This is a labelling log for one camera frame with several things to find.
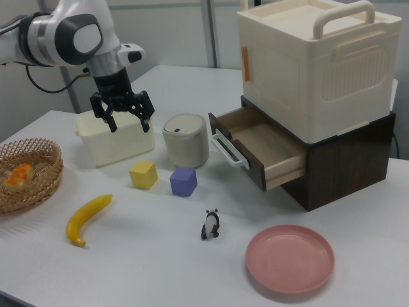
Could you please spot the toy bread loaf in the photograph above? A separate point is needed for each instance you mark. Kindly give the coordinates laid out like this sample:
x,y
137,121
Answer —
x,y
19,177

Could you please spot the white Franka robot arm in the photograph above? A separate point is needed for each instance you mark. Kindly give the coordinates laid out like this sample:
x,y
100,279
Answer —
x,y
64,35

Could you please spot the cream lidded trash can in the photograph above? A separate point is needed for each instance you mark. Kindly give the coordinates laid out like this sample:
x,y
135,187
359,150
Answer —
x,y
187,144

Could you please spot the woven wicker basket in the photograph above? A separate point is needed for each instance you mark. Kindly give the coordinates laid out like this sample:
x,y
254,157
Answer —
x,y
48,179

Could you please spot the yellow foam cube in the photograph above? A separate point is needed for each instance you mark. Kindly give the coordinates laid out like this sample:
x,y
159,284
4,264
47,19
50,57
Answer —
x,y
143,176

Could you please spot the toy panda figure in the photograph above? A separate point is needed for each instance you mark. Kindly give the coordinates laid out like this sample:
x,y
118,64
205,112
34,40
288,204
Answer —
x,y
211,225

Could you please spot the yellow toy banana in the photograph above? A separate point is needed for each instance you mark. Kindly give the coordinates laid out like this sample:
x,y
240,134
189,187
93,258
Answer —
x,y
83,217

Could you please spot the pink plastic plate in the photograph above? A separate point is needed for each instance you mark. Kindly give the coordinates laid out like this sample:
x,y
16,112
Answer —
x,y
289,259

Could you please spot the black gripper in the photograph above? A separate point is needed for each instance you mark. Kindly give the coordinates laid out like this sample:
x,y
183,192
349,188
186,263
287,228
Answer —
x,y
113,89

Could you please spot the grey metal frame post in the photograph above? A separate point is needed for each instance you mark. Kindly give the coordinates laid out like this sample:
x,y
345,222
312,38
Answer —
x,y
211,32

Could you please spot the cream plastic storage box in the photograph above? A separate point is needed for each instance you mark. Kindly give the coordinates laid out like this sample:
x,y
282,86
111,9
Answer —
x,y
287,70

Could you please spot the purple foam cube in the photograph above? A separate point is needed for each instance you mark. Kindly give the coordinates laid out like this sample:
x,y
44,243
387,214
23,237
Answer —
x,y
182,183

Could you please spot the cream open plastic bin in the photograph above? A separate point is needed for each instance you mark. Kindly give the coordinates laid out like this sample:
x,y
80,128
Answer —
x,y
121,147

